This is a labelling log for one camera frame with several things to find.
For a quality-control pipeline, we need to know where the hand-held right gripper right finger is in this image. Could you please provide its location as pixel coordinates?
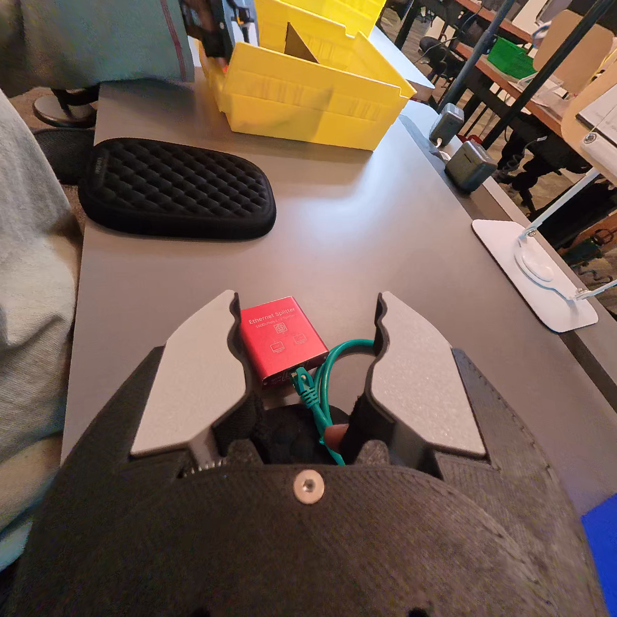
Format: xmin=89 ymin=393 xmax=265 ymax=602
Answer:
xmin=365 ymin=291 xmax=488 ymax=464

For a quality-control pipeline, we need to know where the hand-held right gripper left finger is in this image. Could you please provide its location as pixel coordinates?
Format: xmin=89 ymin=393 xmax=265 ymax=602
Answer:
xmin=128 ymin=289 xmax=252 ymax=463

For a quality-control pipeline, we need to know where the red ethernet splitter box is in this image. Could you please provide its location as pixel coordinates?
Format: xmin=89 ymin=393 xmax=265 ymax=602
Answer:
xmin=239 ymin=295 xmax=331 ymax=389

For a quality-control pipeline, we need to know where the green ethernet cable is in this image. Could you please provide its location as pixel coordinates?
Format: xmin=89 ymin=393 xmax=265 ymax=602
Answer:
xmin=288 ymin=338 xmax=378 ymax=467

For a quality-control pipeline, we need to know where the yellow storage bin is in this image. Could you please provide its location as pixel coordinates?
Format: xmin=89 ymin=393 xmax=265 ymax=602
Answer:
xmin=199 ymin=19 xmax=418 ymax=152
xmin=253 ymin=0 xmax=387 ymax=40

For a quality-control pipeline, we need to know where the blue storage bin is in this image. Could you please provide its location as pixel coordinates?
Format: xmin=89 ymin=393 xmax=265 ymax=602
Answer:
xmin=580 ymin=498 xmax=617 ymax=617

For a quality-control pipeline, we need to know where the wooden office desk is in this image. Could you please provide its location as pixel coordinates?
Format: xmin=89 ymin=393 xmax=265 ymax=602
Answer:
xmin=453 ymin=0 xmax=617 ymax=138

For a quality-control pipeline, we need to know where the black bin divider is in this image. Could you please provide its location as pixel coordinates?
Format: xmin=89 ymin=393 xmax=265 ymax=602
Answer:
xmin=283 ymin=21 xmax=321 ymax=65

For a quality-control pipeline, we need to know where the black dimpled wrist pad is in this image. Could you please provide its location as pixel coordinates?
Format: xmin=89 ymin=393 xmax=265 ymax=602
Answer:
xmin=78 ymin=137 xmax=279 ymax=241
xmin=255 ymin=404 xmax=349 ymax=467

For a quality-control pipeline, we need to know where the white board stand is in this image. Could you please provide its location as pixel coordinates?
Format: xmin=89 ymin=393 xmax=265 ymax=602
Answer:
xmin=470 ymin=168 xmax=617 ymax=334

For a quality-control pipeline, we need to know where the black office chair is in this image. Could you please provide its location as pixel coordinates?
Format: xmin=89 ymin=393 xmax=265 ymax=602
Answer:
xmin=32 ymin=88 xmax=98 ymax=187

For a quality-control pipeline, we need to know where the grey charger box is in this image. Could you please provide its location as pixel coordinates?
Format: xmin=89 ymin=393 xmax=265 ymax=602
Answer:
xmin=443 ymin=140 xmax=499 ymax=194
xmin=428 ymin=102 xmax=466 ymax=146

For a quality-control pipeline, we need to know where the black light stand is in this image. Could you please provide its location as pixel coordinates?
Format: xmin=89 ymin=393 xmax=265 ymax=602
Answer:
xmin=438 ymin=0 xmax=517 ymax=112

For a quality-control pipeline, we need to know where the green storage bin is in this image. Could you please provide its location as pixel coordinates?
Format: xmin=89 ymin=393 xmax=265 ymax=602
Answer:
xmin=486 ymin=36 xmax=539 ymax=81

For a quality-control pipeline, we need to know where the black pole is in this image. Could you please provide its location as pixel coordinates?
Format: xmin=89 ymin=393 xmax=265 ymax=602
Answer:
xmin=481 ymin=0 xmax=615 ymax=150

